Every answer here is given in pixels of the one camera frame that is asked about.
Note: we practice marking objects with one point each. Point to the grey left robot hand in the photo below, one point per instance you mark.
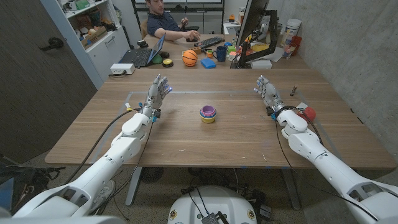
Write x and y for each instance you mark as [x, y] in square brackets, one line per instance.
[154, 96]

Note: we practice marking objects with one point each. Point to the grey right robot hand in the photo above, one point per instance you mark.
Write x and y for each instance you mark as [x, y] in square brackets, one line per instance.
[270, 93]

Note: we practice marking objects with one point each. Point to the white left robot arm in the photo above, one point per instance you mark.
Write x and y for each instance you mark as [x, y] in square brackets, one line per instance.
[102, 165]

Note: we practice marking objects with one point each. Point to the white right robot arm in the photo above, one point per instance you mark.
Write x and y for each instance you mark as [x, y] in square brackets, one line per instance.
[326, 165]

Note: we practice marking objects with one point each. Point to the dark lipstick tube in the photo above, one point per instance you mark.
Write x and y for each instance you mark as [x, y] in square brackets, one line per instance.
[293, 91]

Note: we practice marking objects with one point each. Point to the green dome toy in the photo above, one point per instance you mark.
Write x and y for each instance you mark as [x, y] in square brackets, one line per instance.
[157, 59]

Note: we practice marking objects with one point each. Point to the red toy apple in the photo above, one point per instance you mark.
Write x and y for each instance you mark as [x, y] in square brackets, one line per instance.
[309, 114]

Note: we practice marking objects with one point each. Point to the yellow toy block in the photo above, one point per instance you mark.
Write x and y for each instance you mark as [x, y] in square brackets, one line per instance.
[260, 47]

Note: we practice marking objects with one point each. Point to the orange toy basketball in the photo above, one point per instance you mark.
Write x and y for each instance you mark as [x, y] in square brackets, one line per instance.
[189, 58]

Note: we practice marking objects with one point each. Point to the stacked colourful toy cups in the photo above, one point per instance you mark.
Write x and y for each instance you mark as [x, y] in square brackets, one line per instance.
[208, 114]

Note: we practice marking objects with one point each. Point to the green toy cup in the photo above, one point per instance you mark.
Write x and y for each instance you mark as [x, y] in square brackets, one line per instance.
[231, 49]

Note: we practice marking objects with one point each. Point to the wooden toy block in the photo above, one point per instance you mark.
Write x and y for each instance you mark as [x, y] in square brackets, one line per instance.
[196, 49]

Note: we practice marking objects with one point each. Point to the white flat box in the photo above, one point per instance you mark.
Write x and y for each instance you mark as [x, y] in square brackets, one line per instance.
[261, 64]

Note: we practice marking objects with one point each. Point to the yellow and black disc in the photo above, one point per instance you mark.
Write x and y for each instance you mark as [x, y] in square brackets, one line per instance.
[168, 63]

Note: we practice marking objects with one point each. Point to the white sheet of paper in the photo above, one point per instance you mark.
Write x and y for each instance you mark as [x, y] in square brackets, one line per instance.
[276, 56]

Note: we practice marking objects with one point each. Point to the open black laptop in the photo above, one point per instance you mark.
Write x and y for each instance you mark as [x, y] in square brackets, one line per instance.
[141, 56]

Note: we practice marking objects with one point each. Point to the white power box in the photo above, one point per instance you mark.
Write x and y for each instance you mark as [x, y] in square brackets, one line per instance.
[122, 68]

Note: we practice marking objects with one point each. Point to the black round disc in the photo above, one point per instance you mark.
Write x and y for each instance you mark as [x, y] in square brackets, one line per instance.
[164, 55]

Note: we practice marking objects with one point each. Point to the clear jar with toys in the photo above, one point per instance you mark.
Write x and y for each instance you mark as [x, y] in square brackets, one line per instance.
[287, 50]

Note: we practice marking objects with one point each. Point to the black webcam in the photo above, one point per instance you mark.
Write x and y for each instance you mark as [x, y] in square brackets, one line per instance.
[142, 43]

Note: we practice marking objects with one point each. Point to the red box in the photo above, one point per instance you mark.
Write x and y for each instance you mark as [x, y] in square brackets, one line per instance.
[296, 44]

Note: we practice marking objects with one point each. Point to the blue rectangular box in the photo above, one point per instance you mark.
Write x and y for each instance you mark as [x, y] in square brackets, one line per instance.
[208, 63]

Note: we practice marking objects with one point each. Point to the dark blue mug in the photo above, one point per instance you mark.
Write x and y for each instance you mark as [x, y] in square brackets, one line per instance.
[221, 53]

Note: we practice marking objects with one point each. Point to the white labelled canister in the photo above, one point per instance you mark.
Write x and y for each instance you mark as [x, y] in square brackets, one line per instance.
[291, 31]

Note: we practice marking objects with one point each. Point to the black computer mouse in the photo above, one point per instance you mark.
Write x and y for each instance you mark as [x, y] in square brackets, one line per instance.
[191, 39]

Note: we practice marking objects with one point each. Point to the white shelf cabinet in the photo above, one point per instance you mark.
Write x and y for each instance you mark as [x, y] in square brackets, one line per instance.
[105, 46]

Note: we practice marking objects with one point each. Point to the small orange cup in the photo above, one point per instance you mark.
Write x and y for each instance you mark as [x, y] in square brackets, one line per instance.
[210, 53]

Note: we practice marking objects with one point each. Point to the person in dark shirt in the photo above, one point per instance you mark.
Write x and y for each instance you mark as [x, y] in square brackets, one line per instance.
[163, 23]

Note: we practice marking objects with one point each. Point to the black computer monitor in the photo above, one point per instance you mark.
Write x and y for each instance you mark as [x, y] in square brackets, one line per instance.
[251, 21]

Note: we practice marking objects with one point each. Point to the black keyboard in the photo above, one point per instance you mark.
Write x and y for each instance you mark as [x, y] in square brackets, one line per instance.
[209, 41]

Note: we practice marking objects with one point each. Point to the cardboard box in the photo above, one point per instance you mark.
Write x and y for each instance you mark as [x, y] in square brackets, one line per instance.
[93, 36]

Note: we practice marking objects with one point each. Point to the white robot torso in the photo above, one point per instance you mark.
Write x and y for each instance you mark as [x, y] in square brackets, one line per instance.
[214, 202]

